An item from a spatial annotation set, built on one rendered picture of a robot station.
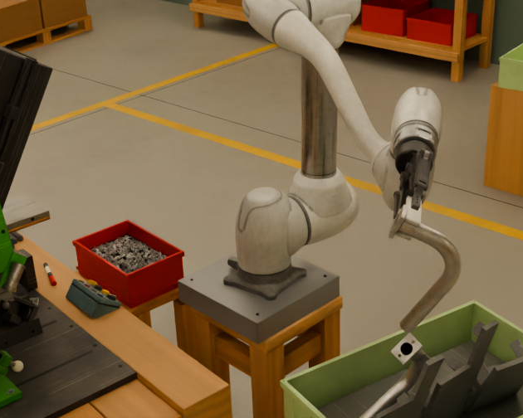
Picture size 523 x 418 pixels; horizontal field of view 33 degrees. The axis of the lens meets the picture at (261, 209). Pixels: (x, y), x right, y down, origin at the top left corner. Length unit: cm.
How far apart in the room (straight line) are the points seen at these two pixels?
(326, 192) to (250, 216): 23
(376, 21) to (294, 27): 541
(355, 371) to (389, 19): 548
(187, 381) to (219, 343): 43
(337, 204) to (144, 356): 69
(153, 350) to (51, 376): 26
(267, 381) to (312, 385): 37
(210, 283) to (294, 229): 30
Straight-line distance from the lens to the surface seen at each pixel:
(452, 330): 242
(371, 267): 448
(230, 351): 262
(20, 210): 266
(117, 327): 247
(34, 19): 872
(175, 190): 538
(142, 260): 280
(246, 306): 247
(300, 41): 215
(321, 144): 247
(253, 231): 243
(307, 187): 251
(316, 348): 266
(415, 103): 190
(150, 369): 229
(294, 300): 248
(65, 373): 232
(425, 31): 731
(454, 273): 170
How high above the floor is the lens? 224
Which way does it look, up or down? 26 degrees down
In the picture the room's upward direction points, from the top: 2 degrees counter-clockwise
